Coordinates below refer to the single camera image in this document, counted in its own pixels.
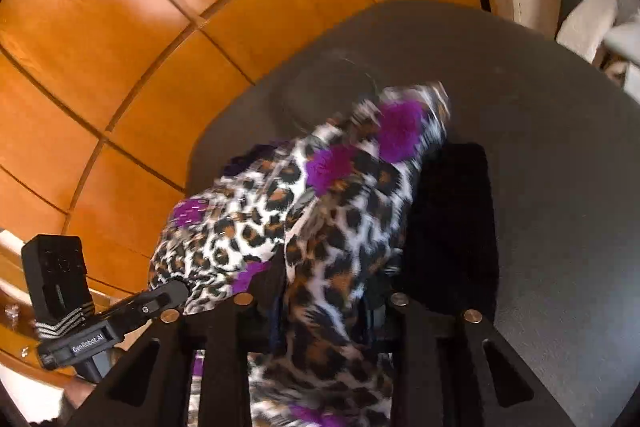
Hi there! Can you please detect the wooden wardrobe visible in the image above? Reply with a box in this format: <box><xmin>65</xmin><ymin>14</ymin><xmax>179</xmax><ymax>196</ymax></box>
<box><xmin>0</xmin><ymin>0</ymin><xmax>492</xmax><ymax>388</ymax></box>

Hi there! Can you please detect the grey garment on chair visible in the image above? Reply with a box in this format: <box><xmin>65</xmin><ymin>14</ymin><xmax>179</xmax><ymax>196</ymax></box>
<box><xmin>555</xmin><ymin>0</ymin><xmax>639</xmax><ymax>103</ymax></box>

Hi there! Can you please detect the leopard print purple garment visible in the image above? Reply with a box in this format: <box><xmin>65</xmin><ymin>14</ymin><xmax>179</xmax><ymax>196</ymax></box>
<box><xmin>149</xmin><ymin>83</ymin><xmax>450</xmax><ymax>426</ymax></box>

